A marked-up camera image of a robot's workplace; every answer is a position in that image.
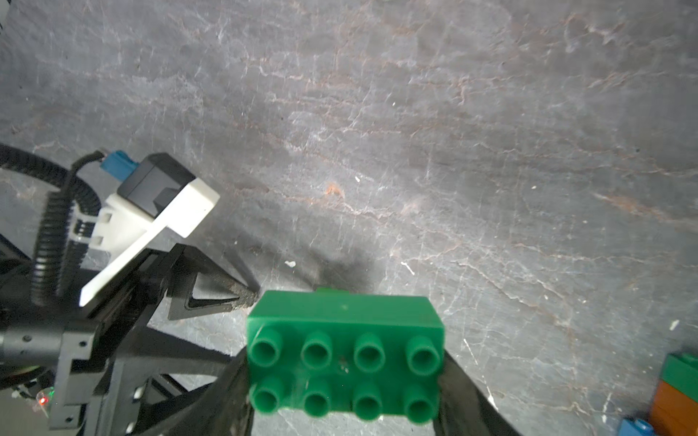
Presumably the small orange lego brick front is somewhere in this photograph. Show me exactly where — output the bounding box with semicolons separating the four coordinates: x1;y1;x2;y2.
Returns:
649;381;698;436

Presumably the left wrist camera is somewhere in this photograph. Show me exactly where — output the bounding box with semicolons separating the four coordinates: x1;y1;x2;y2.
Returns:
71;151;220;307

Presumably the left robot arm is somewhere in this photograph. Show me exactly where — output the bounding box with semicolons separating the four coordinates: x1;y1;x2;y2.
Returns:
1;241;256;435

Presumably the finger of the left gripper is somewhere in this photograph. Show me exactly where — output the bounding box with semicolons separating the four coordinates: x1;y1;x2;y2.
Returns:
165;243;259;321

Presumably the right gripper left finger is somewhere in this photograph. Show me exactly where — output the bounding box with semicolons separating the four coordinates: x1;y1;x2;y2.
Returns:
140;348;254;435

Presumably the dark green long lego brick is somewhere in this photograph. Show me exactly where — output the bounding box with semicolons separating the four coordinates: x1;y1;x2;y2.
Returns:
661;352;697;397

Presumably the light blue long lego brick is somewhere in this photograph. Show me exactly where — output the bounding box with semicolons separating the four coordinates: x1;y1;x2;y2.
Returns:
617;418;656;436

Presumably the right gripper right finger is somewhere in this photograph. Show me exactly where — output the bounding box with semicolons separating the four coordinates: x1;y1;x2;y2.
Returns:
434;352;521;436

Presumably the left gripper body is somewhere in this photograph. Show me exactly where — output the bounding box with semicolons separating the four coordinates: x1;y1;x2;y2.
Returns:
48;249;229;435

